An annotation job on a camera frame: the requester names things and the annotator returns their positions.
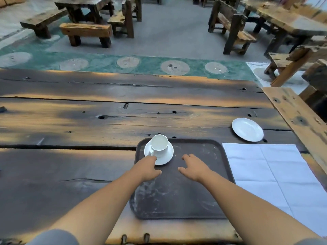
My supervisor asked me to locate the dark brown tray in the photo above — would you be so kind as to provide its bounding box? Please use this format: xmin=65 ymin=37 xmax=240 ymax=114
xmin=129 ymin=138 xmax=235 ymax=220

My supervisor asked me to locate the long light wooden table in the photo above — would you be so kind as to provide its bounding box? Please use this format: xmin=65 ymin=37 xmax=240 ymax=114
xmin=243 ymin=0 xmax=327 ymax=58

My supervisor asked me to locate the person's left hand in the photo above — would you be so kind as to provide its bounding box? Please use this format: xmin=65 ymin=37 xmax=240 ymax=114
xmin=133 ymin=154 xmax=163 ymax=183

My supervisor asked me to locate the white saucer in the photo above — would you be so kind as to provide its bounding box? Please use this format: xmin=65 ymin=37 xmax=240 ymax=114
xmin=144 ymin=139 xmax=174 ymax=166

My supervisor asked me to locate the white side plate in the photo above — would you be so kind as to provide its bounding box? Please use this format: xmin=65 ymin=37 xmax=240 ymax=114
xmin=231 ymin=117 xmax=264 ymax=143

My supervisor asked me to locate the small wooden stool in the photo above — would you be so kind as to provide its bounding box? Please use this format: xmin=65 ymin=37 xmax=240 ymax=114
xmin=264 ymin=52 xmax=315 ymax=81

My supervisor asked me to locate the dark low wooden bench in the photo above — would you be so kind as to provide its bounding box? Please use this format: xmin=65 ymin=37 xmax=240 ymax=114
xmin=20 ymin=9 xmax=68 ymax=38

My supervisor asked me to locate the light wooden bench seat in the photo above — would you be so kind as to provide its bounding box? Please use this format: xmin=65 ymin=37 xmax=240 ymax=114
xmin=262 ymin=86 xmax=327 ymax=174

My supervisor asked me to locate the person's right forearm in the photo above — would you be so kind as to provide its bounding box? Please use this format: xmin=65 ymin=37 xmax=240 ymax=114
xmin=200 ymin=172 xmax=322 ymax=245

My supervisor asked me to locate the dark wooden table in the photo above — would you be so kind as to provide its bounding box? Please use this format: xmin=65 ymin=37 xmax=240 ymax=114
xmin=55 ymin=0 xmax=114 ymax=25

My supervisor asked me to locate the dark wooden bench with backrest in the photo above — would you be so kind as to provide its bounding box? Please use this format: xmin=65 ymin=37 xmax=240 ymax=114
xmin=208 ymin=0 xmax=257 ymax=55

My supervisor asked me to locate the white ceramic cup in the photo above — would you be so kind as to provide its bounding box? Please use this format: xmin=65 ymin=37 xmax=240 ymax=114
xmin=148 ymin=134 xmax=169 ymax=157

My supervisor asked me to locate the person's right hand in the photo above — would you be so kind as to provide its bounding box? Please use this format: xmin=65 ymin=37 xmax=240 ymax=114
xmin=177 ymin=153 xmax=214 ymax=183

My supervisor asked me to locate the wooden bench backrest frame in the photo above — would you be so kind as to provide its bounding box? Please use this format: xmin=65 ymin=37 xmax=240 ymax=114
xmin=270 ymin=46 xmax=327 ymax=118

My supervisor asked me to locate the white napkin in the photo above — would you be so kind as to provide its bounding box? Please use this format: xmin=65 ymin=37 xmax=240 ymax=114
xmin=221 ymin=143 xmax=327 ymax=238

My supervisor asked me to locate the person's left forearm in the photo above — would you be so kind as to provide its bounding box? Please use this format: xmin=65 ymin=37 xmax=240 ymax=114
xmin=48 ymin=172 xmax=145 ymax=245

